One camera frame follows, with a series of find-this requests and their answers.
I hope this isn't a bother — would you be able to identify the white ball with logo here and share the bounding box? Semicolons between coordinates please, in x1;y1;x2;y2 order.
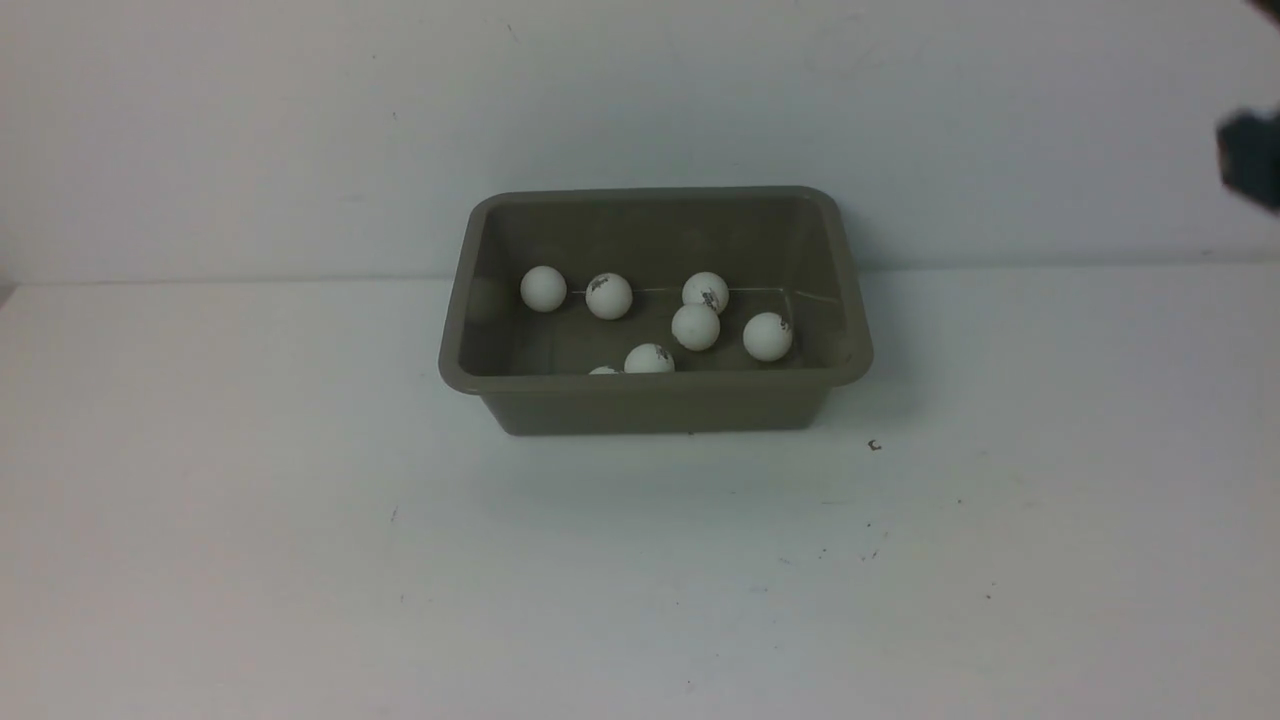
584;273;634;322

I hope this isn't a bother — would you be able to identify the taupe plastic bin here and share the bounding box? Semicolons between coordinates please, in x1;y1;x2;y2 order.
438;186;874;436

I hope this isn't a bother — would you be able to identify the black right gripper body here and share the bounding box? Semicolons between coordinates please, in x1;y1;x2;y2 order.
1216;109;1279;213

